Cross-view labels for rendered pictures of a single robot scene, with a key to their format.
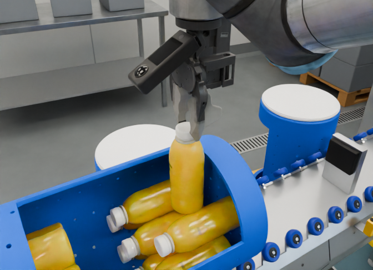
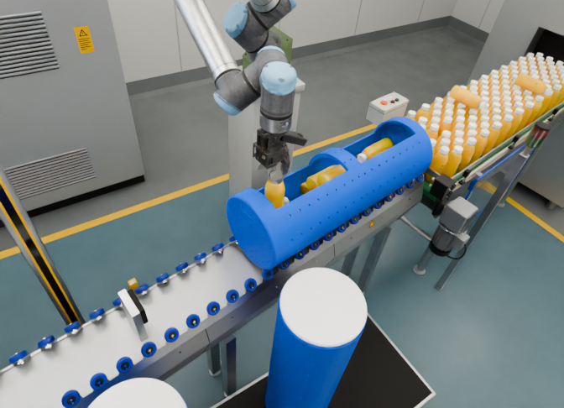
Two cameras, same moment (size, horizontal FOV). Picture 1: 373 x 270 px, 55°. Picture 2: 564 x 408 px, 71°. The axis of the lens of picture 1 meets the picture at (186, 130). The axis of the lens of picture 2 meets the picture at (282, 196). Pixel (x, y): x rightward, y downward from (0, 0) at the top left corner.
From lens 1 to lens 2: 1.57 m
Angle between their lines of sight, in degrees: 102
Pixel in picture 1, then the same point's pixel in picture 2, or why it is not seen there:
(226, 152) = (252, 197)
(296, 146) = not seen: hidden behind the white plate
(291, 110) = (156, 397)
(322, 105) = not seen: outside the picture
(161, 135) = (312, 325)
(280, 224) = (204, 279)
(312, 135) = not seen: hidden behind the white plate
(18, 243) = (332, 154)
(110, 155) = (347, 290)
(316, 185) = (159, 323)
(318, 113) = (121, 395)
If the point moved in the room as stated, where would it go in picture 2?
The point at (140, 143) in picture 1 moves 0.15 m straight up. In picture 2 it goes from (328, 310) to (336, 283)
